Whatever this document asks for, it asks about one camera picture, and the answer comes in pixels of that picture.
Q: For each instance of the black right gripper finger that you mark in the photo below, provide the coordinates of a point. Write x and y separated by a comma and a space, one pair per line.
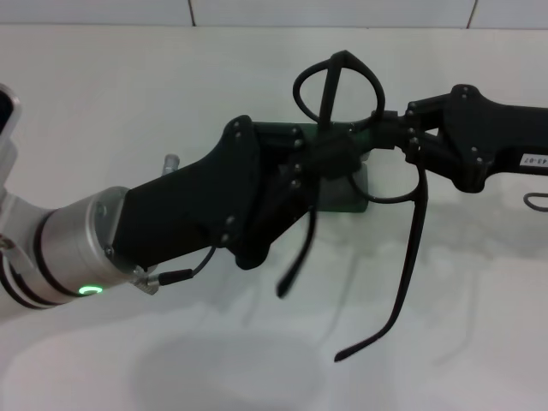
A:
424, 113
424, 147

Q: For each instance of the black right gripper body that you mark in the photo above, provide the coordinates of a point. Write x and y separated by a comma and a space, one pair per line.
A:
492, 137

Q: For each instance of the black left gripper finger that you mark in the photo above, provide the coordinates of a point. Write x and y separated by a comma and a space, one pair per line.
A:
278, 135
329, 164

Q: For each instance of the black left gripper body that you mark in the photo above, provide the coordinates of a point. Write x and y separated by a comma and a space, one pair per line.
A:
192, 205

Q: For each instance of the green glasses case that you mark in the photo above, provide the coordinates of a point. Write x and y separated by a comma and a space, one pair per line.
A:
342, 197

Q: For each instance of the black glasses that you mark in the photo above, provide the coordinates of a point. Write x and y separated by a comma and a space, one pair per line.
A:
342, 55

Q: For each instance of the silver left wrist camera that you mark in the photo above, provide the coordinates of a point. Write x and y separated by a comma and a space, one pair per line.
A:
6, 111

